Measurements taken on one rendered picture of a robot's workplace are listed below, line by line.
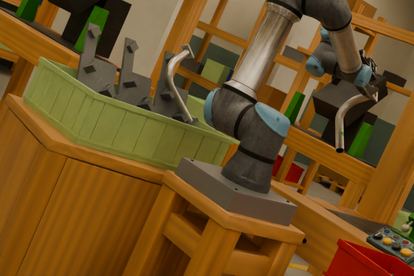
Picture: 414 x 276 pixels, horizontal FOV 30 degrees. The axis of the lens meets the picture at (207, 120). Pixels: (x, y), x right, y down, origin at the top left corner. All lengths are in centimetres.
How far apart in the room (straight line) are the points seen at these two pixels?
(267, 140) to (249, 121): 8
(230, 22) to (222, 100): 896
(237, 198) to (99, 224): 58
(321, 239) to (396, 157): 73
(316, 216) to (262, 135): 37
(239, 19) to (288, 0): 901
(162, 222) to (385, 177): 109
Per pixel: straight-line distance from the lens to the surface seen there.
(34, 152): 243
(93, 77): 270
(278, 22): 232
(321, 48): 268
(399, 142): 305
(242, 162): 221
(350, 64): 254
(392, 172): 304
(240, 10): 1129
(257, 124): 220
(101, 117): 243
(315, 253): 243
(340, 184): 1153
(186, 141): 264
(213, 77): 886
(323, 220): 242
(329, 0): 230
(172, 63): 285
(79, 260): 254
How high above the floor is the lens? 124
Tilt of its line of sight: 5 degrees down
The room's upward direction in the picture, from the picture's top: 24 degrees clockwise
